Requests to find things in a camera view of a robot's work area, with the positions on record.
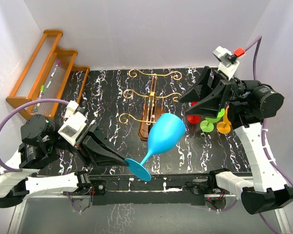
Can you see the purple capped marker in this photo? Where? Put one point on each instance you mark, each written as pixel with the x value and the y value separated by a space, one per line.
pixel 54 70

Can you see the orange wine glass yellow base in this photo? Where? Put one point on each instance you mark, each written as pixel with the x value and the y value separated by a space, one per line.
pixel 224 127

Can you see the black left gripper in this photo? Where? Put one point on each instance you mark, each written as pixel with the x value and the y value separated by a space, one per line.
pixel 99 153

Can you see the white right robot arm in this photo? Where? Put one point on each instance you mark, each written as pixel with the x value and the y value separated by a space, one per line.
pixel 249 103

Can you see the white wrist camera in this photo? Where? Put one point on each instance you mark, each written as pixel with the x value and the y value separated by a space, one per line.
pixel 75 122
pixel 228 61

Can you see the blue wine glass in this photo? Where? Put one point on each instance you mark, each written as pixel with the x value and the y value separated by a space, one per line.
pixel 163 136

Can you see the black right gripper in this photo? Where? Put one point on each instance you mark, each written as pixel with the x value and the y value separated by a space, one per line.
pixel 210 107

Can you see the red wine glass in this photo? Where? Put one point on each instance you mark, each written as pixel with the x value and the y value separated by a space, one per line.
pixel 193 119

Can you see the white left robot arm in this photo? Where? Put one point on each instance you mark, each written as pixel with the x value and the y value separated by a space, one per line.
pixel 41 143

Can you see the green wine glass cream base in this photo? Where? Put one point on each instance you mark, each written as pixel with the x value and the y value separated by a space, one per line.
pixel 207 125

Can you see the green capped marker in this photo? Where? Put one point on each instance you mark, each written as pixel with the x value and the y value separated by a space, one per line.
pixel 41 92

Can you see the wooden tiered shelf rack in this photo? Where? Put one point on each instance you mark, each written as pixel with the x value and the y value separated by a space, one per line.
pixel 39 68

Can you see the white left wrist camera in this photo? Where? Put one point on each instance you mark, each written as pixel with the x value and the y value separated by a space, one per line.
pixel 75 122

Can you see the gold wire wine glass rack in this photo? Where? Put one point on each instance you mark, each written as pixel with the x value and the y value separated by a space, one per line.
pixel 153 107

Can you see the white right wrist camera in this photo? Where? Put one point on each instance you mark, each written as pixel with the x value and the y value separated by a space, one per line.
pixel 228 61

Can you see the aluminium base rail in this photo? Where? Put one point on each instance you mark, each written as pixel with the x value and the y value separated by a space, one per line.
pixel 127 209

